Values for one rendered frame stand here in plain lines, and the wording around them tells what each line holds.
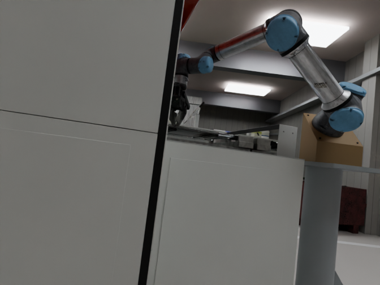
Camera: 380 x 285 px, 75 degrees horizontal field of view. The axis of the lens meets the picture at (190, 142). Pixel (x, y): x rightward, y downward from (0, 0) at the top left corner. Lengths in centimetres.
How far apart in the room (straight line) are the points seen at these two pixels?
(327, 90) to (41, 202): 101
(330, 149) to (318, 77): 37
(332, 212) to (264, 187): 41
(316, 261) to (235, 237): 47
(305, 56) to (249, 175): 49
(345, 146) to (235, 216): 64
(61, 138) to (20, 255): 27
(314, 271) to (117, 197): 99
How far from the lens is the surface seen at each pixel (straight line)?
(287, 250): 115
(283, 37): 103
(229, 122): 899
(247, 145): 125
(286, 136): 116
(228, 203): 96
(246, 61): 519
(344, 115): 113
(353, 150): 136
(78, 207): 67
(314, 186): 131
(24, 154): 67
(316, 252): 134
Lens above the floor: 76
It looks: 4 degrees up
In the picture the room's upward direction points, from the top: 7 degrees clockwise
